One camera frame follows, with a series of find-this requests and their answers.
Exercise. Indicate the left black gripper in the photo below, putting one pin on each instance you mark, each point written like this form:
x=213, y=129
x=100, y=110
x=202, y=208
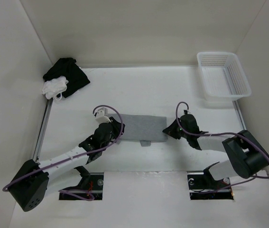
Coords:
x=117, y=127

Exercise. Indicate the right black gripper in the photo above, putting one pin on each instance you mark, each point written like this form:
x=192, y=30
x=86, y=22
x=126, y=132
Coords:
x=170, y=130

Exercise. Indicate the grey tank top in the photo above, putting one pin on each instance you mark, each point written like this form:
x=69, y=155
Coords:
x=145, y=129

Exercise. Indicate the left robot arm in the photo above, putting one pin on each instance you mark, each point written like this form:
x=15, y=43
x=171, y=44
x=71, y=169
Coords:
x=35, y=180

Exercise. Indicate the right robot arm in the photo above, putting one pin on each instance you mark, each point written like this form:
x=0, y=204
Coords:
x=245, y=155

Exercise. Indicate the white folded tank top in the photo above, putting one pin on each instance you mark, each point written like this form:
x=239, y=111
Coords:
x=54, y=88

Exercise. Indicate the black folded tank top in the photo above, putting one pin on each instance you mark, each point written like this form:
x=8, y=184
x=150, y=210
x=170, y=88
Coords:
x=67, y=68

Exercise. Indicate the white plastic basket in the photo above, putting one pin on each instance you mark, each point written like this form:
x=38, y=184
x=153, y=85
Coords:
x=222, y=76

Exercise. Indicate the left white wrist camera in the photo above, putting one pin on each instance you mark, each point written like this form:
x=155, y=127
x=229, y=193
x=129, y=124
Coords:
x=101, y=116

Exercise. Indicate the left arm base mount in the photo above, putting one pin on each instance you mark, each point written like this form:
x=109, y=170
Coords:
x=89, y=188

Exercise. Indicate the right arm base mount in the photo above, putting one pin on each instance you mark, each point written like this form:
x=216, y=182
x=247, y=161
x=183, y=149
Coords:
x=202, y=187

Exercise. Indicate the left aluminium table rail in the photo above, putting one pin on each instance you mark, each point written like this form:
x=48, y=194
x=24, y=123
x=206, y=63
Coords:
x=42, y=130

